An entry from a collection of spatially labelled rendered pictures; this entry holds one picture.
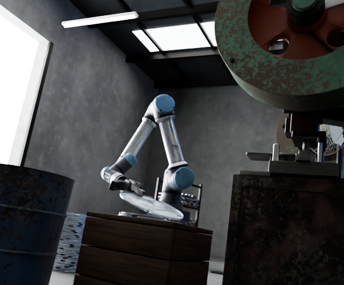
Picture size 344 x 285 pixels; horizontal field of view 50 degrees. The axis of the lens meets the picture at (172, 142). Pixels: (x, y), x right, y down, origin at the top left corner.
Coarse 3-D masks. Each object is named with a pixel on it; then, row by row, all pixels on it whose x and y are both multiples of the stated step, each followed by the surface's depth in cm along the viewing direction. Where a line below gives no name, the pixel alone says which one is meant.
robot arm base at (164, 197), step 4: (164, 192) 212; (168, 192) 210; (172, 192) 210; (176, 192) 211; (164, 196) 210; (168, 196) 209; (172, 196) 209; (176, 196) 210; (180, 196) 213; (160, 200) 211; (164, 200) 209; (168, 200) 208; (172, 200) 209; (176, 200) 209; (180, 200) 212; (172, 204) 207; (176, 204) 208; (180, 204) 210; (176, 208) 207; (180, 208) 209
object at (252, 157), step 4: (248, 152) 193; (252, 152) 192; (256, 152) 191; (248, 156) 197; (252, 156) 196; (256, 156) 195; (260, 156) 193; (264, 156) 192; (268, 156) 191; (272, 156) 189; (280, 156) 188; (284, 156) 186; (288, 156) 185; (292, 156) 184; (252, 160) 205; (256, 160) 203; (260, 160) 202; (264, 160) 201; (268, 160) 199; (280, 160) 187; (284, 160) 187; (288, 160) 193; (292, 160) 192
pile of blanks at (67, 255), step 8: (72, 216) 233; (80, 216) 235; (64, 224) 230; (72, 224) 231; (80, 224) 257; (64, 232) 229; (72, 232) 231; (80, 232) 235; (64, 240) 228; (72, 240) 230; (80, 240) 234; (64, 248) 227; (72, 248) 229; (56, 256) 225; (64, 256) 226; (72, 256) 237; (56, 264) 224; (64, 264) 226; (72, 264) 229; (64, 272) 225; (72, 272) 228
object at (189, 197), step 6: (156, 186) 437; (192, 186) 433; (198, 186) 439; (156, 192) 434; (156, 198) 432; (186, 198) 421; (192, 198) 434; (198, 198) 439; (186, 204) 423; (192, 204) 423; (198, 204) 437; (198, 210) 435; (198, 216) 434
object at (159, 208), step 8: (128, 192) 167; (128, 200) 152; (136, 200) 158; (144, 200) 161; (152, 200) 170; (144, 208) 149; (152, 208) 153; (160, 208) 157; (168, 208) 166; (160, 216) 146; (168, 216) 150; (176, 216) 156
